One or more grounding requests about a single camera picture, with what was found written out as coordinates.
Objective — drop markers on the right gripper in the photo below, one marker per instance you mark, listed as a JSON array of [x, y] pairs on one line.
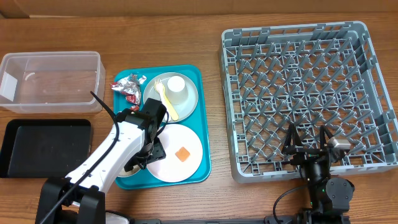
[[304, 154]]

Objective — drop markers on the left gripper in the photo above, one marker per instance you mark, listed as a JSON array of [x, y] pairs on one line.
[[158, 152]]

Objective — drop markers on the small grey bowl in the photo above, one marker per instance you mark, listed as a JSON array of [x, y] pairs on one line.
[[123, 173]]

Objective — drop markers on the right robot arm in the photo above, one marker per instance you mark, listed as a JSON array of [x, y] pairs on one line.
[[329, 196]]

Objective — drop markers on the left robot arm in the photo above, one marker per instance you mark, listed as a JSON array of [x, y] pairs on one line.
[[79, 197]]

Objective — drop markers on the grey dishwasher rack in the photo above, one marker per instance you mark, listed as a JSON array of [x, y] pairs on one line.
[[309, 75]]

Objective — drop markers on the small red wrapper piece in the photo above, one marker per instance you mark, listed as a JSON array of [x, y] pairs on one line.
[[134, 107]]

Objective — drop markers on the yellow plastic fork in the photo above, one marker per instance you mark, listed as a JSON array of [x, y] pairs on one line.
[[160, 89]]

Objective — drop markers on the white upturned cup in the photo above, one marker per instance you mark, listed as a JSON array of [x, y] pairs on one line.
[[177, 90]]

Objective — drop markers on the grey round plate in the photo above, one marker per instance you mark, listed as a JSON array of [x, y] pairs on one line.
[[185, 109]]

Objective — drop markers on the crumpled silver red wrapper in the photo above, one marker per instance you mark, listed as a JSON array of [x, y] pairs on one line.
[[130, 86]]

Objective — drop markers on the teal serving tray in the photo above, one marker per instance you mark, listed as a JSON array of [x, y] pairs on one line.
[[193, 118]]

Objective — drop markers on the large white plate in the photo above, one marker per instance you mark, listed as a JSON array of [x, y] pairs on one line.
[[171, 169]]

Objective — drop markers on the orange food cube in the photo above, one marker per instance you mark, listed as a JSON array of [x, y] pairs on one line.
[[182, 154]]

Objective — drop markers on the clear plastic bin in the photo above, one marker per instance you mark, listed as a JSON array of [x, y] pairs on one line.
[[52, 82]]

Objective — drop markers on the black plastic tray bin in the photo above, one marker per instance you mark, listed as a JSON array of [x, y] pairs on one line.
[[42, 148]]

